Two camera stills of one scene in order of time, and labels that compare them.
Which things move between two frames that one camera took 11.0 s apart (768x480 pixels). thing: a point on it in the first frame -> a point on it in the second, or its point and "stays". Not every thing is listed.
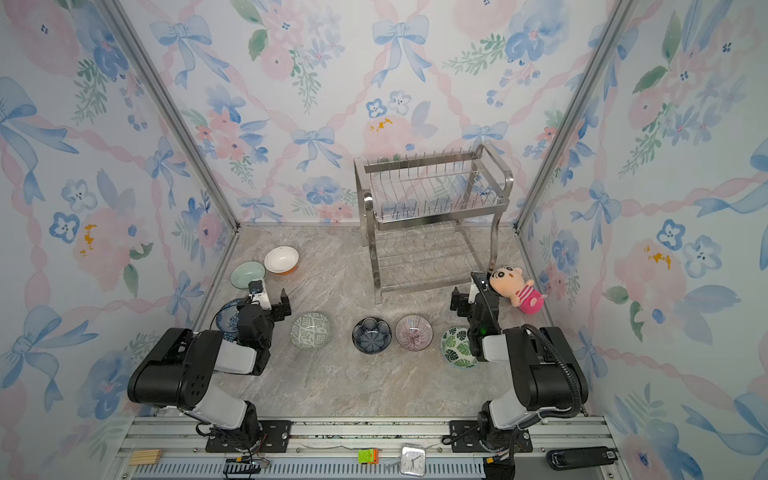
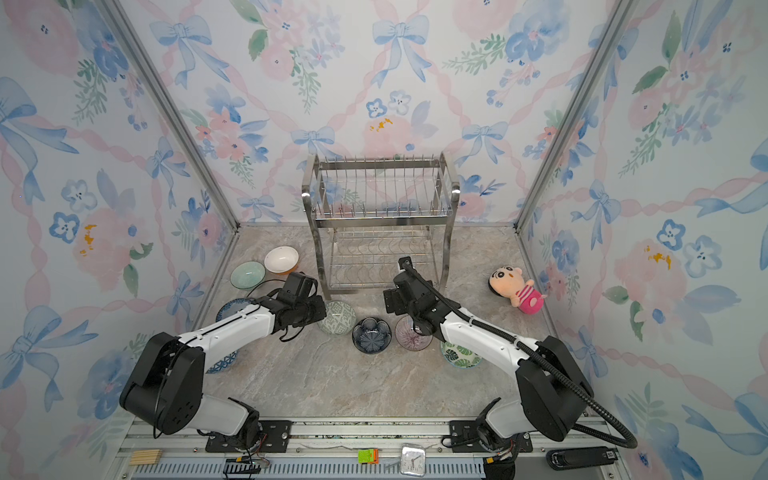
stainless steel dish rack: x=431 y=220 -> x=370 y=212
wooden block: x=145 y=457 stays
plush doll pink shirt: x=508 y=281 stays
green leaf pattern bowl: x=456 y=348 stays
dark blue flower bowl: x=372 y=335 stays
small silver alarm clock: x=413 y=459 stays
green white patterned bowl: x=311 y=331 -> x=340 y=318
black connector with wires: x=242 y=465 stays
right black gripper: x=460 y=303 -> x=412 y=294
